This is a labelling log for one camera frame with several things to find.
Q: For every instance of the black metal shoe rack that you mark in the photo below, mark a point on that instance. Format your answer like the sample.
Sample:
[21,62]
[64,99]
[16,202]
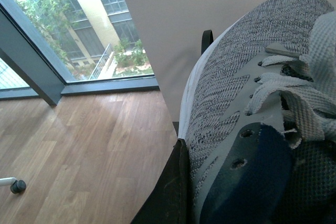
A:
[207,40]

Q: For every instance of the white chair leg with caster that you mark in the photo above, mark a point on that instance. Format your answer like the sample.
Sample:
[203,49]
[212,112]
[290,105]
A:
[16,186]

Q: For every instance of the grey sneaker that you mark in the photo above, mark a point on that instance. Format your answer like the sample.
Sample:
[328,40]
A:
[258,118]

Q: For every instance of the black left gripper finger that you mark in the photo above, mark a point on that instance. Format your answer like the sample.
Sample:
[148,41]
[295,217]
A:
[168,202]

